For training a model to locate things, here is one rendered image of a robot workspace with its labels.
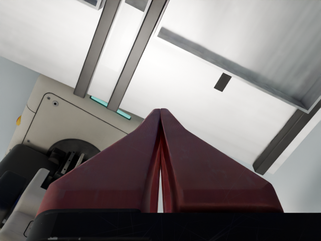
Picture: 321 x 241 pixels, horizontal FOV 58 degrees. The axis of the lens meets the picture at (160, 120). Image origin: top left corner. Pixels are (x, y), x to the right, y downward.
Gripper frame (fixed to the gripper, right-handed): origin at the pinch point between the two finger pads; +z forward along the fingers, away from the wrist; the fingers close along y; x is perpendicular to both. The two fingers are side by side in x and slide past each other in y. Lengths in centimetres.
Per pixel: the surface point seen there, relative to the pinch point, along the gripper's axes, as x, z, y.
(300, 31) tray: 6.2, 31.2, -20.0
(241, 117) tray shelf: 20.4, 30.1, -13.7
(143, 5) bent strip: 2.8, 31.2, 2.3
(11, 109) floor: 76, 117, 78
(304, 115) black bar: 18.5, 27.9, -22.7
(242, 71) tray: 12.4, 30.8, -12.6
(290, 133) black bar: 21.8, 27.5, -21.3
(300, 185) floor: 120, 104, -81
